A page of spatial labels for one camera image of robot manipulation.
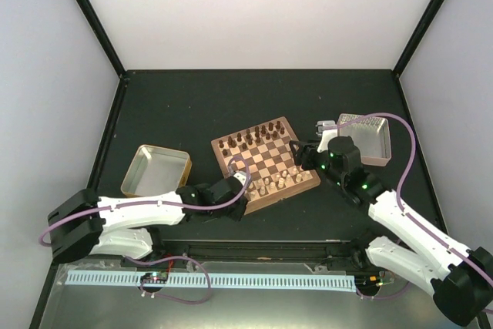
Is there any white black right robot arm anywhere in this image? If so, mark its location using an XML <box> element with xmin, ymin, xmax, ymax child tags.
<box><xmin>289</xmin><ymin>136</ymin><xmax>492</xmax><ymax>327</ymax></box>

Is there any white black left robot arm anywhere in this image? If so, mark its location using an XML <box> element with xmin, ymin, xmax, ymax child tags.
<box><xmin>39</xmin><ymin>172</ymin><xmax>251</xmax><ymax>267</ymax></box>

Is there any light chess pieces pile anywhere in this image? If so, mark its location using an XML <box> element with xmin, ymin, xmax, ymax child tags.
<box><xmin>246</xmin><ymin>166</ymin><xmax>320</xmax><ymax>200</ymax></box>

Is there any wooden chess board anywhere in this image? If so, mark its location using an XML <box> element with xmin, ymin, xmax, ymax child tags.
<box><xmin>211</xmin><ymin>116</ymin><xmax>320</xmax><ymax>213</ymax></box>

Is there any dark chess pieces row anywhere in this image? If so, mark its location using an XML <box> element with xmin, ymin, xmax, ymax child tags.
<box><xmin>211</xmin><ymin>119</ymin><xmax>291</xmax><ymax>156</ymax></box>

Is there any pink plastic bin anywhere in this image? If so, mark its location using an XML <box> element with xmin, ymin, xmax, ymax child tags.
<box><xmin>338</xmin><ymin>117</ymin><xmax>392</xmax><ymax>167</ymax></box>

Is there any metal tray yellow rim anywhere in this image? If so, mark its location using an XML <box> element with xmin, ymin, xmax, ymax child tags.
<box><xmin>120</xmin><ymin>145</ymin><xmax>192</xmax><ymax>197</ymax></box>

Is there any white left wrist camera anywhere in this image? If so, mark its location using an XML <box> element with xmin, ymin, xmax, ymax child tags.
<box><xmin>231</xmin><ymin>171</ymin><xmax>251</xmax><ymax>187</ymax></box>

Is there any light blue slotted cable duct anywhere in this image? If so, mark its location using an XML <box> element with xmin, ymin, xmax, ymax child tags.
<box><xmin>65</xmin><ymin>270</ymin><xmax>356</xmax><ymax>293</ymax></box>

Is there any black mounting rail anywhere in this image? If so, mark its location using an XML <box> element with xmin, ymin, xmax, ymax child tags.
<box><xmin>141</xmin><ymin>240</ymin><xmax>370</xmax><ymax>270</ymax></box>

